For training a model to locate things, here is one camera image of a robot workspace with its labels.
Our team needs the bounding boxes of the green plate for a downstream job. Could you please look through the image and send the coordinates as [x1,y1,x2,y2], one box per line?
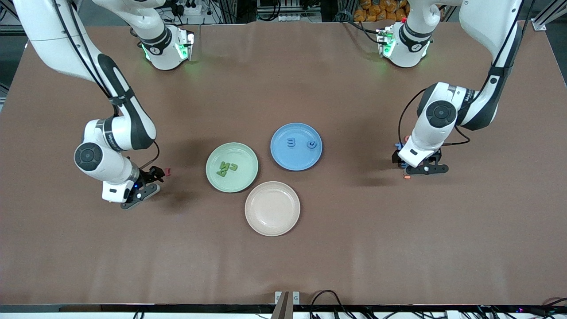
[206,142,259,193]

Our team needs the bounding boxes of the blue plate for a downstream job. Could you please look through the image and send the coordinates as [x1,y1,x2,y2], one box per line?
[270,123,323,171]

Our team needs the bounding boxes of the pale pink plate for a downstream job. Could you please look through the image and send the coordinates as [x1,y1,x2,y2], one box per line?
[245,181,301,237]

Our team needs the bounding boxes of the pile of orange objects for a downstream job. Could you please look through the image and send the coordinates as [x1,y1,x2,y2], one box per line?
[354,0,409,22]

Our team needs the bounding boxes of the brown table cover mat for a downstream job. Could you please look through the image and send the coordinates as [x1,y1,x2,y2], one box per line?
[0,20,567,306]

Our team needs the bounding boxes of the white power strip with plugs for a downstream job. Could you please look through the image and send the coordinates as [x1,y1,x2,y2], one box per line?
[179,0,202,16]

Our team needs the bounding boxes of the black cable loop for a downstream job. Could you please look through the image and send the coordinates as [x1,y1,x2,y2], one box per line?
[309,290,355,319]

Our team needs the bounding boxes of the silver metal bracket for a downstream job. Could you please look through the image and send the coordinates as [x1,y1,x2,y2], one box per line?
[275,291,300,306]

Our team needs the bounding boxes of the brown wedge post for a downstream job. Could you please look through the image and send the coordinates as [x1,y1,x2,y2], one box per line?
[271,291,291,319]

